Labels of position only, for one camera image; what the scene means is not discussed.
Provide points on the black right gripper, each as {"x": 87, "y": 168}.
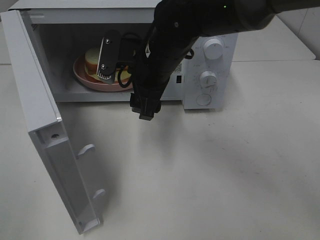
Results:
{"x": 153, "y": 61}

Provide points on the round white door button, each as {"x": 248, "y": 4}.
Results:
{"x": 203, "y": 99}

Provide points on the toast sandwich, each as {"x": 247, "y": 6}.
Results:
{"x": 91, "y": 58}

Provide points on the pink round plate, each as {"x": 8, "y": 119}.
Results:
{"x": 86, "y": 80}

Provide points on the white microwave door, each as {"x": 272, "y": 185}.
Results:
{"x": 74, "y": 173}

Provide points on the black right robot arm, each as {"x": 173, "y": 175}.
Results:
{"x": 176, "y": 26}

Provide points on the white warning label sticker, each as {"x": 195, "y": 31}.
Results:
{"x": 180, "y": 68}

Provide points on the white microwave oven body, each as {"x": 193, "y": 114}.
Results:
{"x": 67, "y": 28}

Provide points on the lower white timer knob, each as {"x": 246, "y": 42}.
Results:
{"x": 207, "y": 79}

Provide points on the upper white power knob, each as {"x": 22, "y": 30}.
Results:
{"x": 213, "y": 48}

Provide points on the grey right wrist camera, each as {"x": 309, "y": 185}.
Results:
{"x": 108, "y": 56}

